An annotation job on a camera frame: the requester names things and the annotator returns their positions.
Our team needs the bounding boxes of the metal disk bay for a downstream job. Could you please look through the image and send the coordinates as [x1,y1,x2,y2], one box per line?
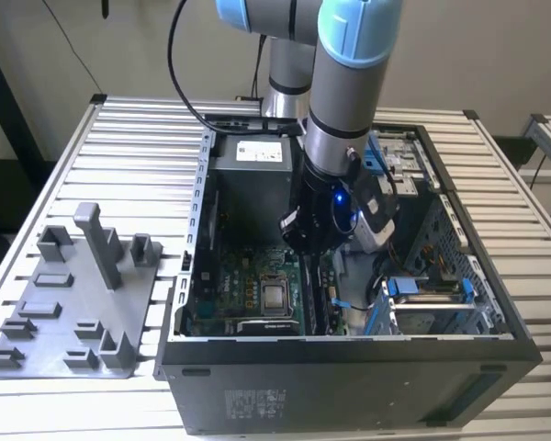
[365,275,506,339]

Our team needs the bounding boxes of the black graphics card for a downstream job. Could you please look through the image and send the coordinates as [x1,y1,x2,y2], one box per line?
[224,318,302,338]

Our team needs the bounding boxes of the blue data cable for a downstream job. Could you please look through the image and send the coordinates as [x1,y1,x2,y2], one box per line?
[331,297,378,314]

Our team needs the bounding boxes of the silver drive cage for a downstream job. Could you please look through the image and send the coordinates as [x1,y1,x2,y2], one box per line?
[369,130,444,253]

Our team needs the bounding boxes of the black RAM slot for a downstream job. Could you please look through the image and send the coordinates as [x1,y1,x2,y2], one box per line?
[302,266,315,334]

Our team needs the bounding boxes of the black slanted post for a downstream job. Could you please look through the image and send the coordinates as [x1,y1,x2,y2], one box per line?
[0,29,45,162]

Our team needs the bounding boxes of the thin black wall wire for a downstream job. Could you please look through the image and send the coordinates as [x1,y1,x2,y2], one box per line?
[43,0,103,96]

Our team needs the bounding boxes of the blue plastic drive latch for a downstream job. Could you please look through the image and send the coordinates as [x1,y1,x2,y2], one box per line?
[366,130,387,178]

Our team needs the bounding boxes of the blue disk carrier handle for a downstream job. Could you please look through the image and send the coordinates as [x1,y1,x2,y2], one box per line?
[388,277,418,307]
[458,278,478,305]

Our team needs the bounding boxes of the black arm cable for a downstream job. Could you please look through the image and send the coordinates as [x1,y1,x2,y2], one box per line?
[250,36,265,100]

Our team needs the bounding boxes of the black box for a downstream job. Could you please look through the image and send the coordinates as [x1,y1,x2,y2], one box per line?
[490,135,538,174]

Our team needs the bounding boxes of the grey plastic parts rack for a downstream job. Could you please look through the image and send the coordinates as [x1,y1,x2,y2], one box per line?
[0,201,164,381]

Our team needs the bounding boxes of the black open PC case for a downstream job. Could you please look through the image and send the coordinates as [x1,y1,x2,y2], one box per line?
[152,112,545,436]

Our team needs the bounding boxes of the grey power supply unit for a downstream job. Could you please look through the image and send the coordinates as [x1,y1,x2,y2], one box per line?
[208,132,304,247]

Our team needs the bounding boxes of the black CPU socket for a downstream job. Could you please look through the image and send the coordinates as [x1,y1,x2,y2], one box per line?
[255,273,296,319]

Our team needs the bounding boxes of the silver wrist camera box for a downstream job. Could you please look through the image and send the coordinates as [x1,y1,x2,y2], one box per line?
[348,172,399,254]

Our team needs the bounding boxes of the green motherboard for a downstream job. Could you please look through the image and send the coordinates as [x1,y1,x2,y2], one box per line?
[183,245,350,339]

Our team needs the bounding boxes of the silver CPU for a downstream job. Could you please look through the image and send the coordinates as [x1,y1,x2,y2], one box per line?
[262,284,289,316]

